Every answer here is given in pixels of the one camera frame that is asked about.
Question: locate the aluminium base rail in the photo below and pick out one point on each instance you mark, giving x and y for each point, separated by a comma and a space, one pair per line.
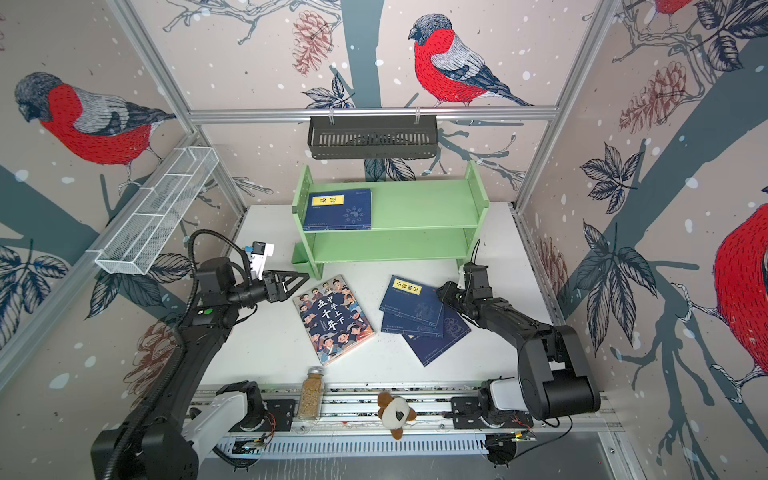
413, 408

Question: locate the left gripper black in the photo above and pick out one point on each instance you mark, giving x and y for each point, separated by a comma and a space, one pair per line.
271, 285

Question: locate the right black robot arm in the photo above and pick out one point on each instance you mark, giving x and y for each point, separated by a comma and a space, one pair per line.
553, 373

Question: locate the blue book small yellow label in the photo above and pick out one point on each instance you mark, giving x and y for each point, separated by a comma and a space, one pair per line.
339, 211

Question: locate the blue book under stack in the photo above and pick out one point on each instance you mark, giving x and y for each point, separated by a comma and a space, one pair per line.
395, 324

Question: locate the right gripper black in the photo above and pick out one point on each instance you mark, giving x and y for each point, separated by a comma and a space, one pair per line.
448, 293

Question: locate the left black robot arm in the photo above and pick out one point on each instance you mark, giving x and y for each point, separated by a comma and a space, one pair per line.
149, 443

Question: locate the dark hanging perforated basket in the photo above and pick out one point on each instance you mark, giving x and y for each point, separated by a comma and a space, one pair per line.
373, 137

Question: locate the brown white plush toy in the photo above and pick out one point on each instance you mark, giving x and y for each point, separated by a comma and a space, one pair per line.
395, 413

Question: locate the blue book wide yellow label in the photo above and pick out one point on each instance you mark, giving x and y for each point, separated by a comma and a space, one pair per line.
412, 300

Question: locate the green two-tier wooden shelf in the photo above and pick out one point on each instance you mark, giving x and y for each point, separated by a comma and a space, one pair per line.
411, 220

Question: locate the glass jar of grains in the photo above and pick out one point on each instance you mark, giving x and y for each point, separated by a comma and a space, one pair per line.
311, 393

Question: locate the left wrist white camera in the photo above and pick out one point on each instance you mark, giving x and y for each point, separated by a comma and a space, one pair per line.
258, 253

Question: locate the white wire mesh tray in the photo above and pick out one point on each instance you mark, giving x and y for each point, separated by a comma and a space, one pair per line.
142, 237

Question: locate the dark blue bottom book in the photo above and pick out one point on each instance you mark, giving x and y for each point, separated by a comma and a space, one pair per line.
428, 349

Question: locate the illustrated Chinese history book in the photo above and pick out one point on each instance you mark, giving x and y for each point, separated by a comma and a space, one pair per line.
333, 319

